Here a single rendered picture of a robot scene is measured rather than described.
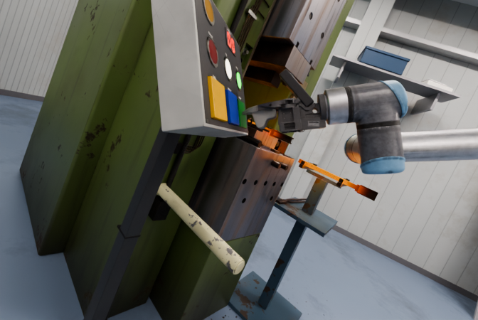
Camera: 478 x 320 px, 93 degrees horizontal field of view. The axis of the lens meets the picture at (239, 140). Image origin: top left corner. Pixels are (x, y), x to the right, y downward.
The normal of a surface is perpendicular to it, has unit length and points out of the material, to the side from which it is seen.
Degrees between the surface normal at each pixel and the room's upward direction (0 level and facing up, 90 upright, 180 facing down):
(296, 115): 90
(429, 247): 90
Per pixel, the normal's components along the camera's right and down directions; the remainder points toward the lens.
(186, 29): -0.25, -0.02
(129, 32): 0.69, 0.36
